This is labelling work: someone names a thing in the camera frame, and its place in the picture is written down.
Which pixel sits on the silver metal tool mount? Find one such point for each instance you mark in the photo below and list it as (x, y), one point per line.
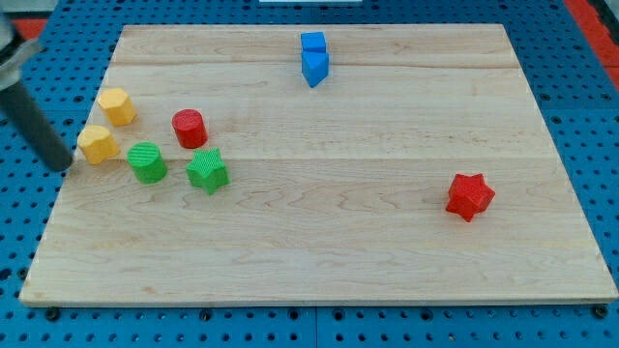
(15, 52)

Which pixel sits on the red star block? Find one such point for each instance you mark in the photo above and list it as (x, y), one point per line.
(469, 195)

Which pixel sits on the wooden board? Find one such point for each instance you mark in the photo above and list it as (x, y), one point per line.
(336, 193)

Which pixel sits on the green cylinder block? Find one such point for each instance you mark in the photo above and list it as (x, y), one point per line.
(147, 164)

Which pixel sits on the green star block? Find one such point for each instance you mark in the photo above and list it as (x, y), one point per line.
(207, 170)

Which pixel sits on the blue triangle block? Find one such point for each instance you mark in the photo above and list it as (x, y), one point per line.
(315, 67)

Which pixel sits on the red cylinder block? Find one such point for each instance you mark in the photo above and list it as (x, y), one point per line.
(189, 128)

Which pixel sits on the blue cube block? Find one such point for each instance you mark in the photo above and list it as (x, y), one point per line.
(313, 42)

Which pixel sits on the yellow heart block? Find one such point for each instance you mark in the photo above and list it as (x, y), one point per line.
(97, 144)

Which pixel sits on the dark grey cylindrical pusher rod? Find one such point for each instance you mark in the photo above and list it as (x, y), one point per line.
(30, 121)

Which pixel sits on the yellow hexagon block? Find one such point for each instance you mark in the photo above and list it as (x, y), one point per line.
(117, 107)

